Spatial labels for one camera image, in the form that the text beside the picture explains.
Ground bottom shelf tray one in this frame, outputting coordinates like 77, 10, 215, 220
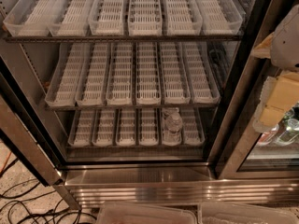
68, 110, 95, 147

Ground top shelf tray two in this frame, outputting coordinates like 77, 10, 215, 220
48, 0, 94, 36

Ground top shelf tray one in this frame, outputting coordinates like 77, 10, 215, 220
4, 0, 56, 37

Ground top shelf tray six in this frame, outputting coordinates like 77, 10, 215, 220
195, 0, 243, 35

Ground black floor cables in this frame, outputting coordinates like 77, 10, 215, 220
0, 157, 98, 224

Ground clear plastic bin left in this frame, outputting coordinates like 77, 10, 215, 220
95, 202, 197, 224

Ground shelf tray four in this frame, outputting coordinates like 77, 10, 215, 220
136, 42, 161, 105
139, 109, 159, 147
128, 0, 163, 36

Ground bottom shelf tray two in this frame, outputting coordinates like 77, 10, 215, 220
92, 110, 116, 147

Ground shelf tray five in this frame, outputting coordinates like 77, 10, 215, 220
162, 108, 183, 147
163, 0, 203, 35
159, 42, 191, 105

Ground top shelf tray three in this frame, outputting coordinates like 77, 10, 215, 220
88, 0, 127, 35

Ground orange floor cable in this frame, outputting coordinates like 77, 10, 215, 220
0, 151, 13, 175

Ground shelf tray six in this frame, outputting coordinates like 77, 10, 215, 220
182, 42, 220, 105
195, 0, 243, 35
180, 108, 205, 147

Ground middle shelf tray three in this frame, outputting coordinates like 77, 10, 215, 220
106, 43, 133, 105

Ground bottom shelf tray five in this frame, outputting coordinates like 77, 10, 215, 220
162, 108, 183, 147

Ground red label bottle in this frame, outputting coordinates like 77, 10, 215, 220
257, 124, 279, 146

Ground middle shelf tray four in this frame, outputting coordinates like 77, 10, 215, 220
136, 42, 161, 105

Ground top shelf tray four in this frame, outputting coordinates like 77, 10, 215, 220
128, 0, 163, 36

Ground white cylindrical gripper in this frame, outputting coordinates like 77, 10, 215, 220
251, 5, 299, 133

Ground shelf tray two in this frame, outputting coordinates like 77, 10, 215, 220
76, 43, 110, 106
92, 110, 116, 147
48, 0, 94, 36

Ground bottom shelf tray six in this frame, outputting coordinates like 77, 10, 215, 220
180, 108, 205, 147

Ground shelf tray three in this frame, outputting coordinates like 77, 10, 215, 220
116, 109, 135, 147
106, 43, 133, 105
88, 0, 127, 35

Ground stainless steel fridge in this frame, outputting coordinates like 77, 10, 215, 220
0, 0, 299, 209

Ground green clear bottle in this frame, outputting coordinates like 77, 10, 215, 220
276, 109, 299, 146

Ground top shelf tray five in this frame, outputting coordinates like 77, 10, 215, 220
163, 0, 203, 35

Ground middle shelf tray six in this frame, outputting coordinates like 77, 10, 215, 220
182, 42, 220, 105

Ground clear plastic water bottle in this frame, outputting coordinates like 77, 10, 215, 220
163, 113, 183, 146

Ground bottom shelf tray three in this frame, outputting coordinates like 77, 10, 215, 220
116, 109, 135, 147

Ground clear plastic bin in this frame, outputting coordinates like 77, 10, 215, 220
95, 202, 197, 224
198, 202, 299, 224

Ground glass fridge door right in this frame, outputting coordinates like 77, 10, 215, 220
209, 0, 298, 179

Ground clear plastic bin right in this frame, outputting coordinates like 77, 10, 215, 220
198, 202, 299, 224

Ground bottom shelf tray four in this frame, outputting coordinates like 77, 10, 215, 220
139, 109, 159, 147

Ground middle shelf tray two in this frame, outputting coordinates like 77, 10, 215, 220
76, 43, 110, 106

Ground middle shelf tray five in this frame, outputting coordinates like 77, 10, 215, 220
159, 42, 191, 105

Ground middle shelf tray one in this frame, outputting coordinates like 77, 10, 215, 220
45, 43, 86, 107

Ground shelf tray one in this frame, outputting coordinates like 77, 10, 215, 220
45, 43, 86, 107
68, 110, 95, 147
4, 0, 56, 37

